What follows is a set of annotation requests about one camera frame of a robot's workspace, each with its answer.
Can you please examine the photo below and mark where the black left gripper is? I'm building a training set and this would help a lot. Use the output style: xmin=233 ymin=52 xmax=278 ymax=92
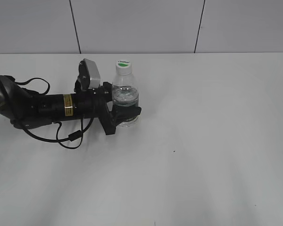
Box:
xmin=92 ymin=82 xmax=142 ymax=135

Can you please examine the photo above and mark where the clear cestbon water bottle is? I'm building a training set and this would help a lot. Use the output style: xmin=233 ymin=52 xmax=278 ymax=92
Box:
xmin=112 ymin=73 xmax=139 ymax=128

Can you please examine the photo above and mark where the white green bottle cap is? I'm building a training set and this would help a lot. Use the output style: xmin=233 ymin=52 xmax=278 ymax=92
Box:
xmin=116 ymin=60 xmax=133 ymax=75

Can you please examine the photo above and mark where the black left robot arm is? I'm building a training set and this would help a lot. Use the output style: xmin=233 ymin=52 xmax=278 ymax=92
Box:
xmin=0 ymin=75 xmax=142 ymax=135

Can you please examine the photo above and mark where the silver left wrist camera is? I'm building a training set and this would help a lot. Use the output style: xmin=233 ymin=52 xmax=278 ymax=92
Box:
xmin=75 ymin=58 xmax=101 ymax=93

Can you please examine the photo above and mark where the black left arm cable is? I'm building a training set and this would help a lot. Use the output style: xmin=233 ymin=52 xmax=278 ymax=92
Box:
xmin=11 ymin=77 xmax=95 ymax=149

